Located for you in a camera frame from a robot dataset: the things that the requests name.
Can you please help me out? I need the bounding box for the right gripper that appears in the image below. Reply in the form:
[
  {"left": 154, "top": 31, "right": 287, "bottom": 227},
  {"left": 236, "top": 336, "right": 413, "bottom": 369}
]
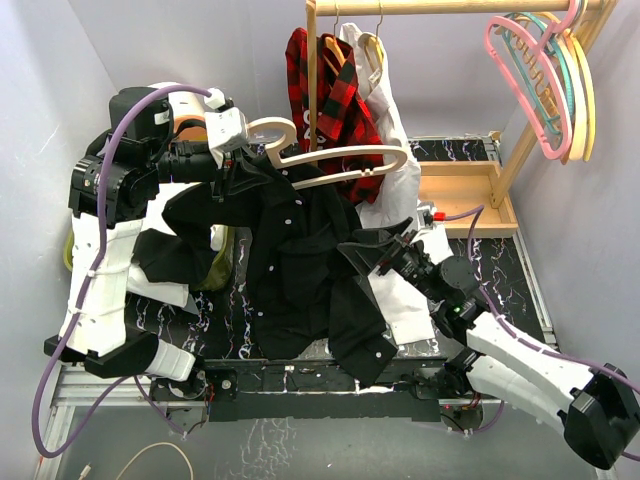
[{"left": 338, "top": 218, "right": 444, "bottom": 304}]

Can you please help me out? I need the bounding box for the beige plastic hanger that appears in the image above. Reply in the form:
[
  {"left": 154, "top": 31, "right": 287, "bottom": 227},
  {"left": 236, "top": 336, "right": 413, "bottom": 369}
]
[{"left": 245, "top": 117, "right": 409, "bottom": 190}]

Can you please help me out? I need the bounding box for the black button shirt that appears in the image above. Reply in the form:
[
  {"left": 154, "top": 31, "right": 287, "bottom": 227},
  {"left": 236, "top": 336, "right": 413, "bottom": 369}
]
[{"left": 134, "top": 162, "right": 397, "bottom": 386}]

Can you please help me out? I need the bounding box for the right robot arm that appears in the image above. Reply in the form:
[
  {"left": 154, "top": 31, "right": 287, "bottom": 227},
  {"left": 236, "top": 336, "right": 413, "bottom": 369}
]
[{"left": 338, "top": 222, "right": 639, "bottom": 470}]

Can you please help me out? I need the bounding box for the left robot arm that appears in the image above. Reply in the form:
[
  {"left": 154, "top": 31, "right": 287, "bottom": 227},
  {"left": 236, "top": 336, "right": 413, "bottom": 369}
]
[{"left": 45, "top": 85, "right": 397, "bottom": 399}]

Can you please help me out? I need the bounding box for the white hanging shirt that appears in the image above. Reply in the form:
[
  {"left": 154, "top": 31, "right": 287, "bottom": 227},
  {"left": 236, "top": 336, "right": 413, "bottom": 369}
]
[{"left": 339, "top": 23, "right": 435, "bottom": 346}]

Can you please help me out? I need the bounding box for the red plaid hanging shirt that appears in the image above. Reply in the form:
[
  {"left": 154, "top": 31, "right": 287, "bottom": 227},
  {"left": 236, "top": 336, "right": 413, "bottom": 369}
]
[{"left": 285, "top": 27, "right": 384, "bottom": 205}]

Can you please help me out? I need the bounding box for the white shirt in basket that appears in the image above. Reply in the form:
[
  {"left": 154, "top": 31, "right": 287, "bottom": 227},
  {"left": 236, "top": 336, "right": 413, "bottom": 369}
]
[{"left": 122, "top": 224, "right": 226, "bottom": 309}]

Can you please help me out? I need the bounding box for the teal plastic hanger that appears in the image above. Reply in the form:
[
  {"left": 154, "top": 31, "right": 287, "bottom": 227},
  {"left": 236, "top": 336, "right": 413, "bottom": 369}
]
[{"left": 499, "top": 0, "right": 589, "bottom": 141}]

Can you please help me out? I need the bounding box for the yellow plastic hanger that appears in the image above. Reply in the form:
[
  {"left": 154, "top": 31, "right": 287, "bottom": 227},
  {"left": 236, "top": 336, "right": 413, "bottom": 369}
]
[{"left": 514, "top": 12, "right": 600, "bottom": 164}]

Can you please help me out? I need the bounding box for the round pastel drawer box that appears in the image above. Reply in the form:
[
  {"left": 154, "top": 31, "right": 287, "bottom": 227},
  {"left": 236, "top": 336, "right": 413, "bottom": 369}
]
[{"left": 148, "top": 82, "right": 207, "bottom": 142}]

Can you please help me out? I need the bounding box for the green plastic laundry basket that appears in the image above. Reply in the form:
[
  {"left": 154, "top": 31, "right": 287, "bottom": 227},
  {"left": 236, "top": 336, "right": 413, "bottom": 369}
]
[{"left": 62, "top": 225, "right": 235, "bottom": 291}]

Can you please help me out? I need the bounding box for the wooden clothes rack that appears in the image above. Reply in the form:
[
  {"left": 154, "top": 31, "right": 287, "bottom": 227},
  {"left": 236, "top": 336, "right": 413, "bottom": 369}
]
[{"left": 306, "top": 0, "right": 616, "bottom": 238}]

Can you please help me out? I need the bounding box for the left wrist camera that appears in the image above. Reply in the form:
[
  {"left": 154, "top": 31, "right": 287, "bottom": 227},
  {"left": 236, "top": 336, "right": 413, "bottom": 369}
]
[{"left": 204, "top": 88, "right": 249, "bottom": 169}]

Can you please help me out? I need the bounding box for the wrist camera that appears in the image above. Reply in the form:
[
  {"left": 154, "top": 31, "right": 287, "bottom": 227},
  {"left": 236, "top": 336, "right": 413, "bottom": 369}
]
[
  {"left": 417, "top": 201, "right": 447, "bottom": 232},
  {"left": 204, "top": 88, "right": 249, "bottom": 169}
]

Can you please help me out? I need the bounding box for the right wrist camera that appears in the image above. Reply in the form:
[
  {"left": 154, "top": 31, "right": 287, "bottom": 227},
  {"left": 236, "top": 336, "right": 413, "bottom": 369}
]
[{"left": 417, "top": 201, "right": 447, "bottom": 232}]

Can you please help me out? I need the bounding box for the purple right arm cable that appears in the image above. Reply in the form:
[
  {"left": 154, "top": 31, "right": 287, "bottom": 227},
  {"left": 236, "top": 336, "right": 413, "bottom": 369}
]
[{"left": 414, "top": 204, "right": 640, "bottom": 464}]

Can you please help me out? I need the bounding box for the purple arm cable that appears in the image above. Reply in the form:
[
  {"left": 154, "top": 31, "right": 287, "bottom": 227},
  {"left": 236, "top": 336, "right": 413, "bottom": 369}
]
[
  {"left": 414, "top": 204, "right": 640, "bottom": 464},
  {"left": 32, "top": 84, "right": 214, "bottom": 459}
]

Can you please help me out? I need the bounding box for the aluminium table frame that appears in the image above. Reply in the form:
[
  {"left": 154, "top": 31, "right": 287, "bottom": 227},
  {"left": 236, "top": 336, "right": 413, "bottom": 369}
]
[{"left": 34, "top": 364, "right": 619, "bottom": 480}]

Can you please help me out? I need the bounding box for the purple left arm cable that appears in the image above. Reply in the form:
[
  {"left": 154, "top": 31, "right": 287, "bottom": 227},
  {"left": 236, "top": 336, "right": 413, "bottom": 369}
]
[{"left": 32, "top": 84, "right": 214, "bottom": 459}]

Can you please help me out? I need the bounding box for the cream cable on floor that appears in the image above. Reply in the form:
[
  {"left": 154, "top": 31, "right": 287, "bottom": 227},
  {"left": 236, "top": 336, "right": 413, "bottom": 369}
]
[{"left": 77, "top": 442, "right": 195, "bottom": 480}]

